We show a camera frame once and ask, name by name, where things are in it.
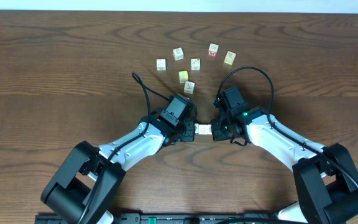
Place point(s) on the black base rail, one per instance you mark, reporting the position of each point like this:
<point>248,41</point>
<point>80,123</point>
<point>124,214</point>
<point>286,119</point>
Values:
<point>137,218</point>

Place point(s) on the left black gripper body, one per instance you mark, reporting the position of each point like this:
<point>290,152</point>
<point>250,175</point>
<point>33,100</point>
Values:
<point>187,135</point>

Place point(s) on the yellow sided block far right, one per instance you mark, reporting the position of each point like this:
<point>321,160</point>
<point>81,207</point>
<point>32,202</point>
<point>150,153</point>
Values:
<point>229,58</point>

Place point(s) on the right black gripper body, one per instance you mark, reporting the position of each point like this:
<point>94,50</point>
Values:
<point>222,129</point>

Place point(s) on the white block blue side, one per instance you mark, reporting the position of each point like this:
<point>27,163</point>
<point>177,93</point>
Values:
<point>203,129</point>

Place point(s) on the white block centre top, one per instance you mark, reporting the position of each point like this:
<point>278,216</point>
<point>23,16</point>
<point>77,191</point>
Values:
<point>195,64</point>

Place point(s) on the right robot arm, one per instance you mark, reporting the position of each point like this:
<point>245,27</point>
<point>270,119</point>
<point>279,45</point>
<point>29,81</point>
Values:
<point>326,178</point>

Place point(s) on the white block red side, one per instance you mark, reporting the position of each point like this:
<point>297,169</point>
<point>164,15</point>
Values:
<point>210,130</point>

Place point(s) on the white block upper left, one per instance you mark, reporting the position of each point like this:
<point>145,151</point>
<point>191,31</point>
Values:
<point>178,54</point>

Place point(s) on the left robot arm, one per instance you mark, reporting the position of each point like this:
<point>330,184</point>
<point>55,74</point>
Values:
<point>84,186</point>

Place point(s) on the apple block blue side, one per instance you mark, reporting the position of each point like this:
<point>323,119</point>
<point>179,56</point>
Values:
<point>196,128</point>

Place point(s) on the red M letter block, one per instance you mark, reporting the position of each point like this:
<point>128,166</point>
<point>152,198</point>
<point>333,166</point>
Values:
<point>213,50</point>

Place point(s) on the white block below yellow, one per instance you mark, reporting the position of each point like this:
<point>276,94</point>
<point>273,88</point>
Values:
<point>189,87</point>

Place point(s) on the leftmost white letter block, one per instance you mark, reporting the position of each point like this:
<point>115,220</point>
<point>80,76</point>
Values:
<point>161,64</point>

